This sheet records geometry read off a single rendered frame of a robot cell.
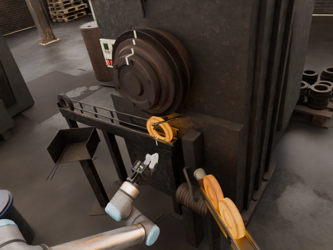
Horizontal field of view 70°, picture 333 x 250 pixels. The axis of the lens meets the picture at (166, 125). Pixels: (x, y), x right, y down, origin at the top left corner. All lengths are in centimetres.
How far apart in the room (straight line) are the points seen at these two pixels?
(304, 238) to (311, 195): 38
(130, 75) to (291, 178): 159
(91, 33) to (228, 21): 318
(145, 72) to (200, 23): 32
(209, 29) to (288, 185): 147
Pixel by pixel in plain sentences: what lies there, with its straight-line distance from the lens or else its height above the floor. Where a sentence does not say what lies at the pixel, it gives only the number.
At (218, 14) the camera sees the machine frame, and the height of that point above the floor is 139.
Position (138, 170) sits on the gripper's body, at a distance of 120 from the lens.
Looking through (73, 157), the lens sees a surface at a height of 60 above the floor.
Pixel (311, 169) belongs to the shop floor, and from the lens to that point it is 237.
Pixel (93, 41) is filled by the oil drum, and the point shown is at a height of 69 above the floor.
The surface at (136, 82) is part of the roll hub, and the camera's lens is 116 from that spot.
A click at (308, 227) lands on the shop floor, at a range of 199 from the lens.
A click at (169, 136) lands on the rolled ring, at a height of 75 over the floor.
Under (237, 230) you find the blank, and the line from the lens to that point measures 100.
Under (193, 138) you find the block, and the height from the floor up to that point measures 80.
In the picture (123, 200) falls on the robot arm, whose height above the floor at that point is 71.
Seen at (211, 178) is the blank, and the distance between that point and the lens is 110.
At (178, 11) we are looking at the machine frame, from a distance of 119.
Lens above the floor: 160
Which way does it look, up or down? 35 degrees down
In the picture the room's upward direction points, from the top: 9 degrees counter-clockwise
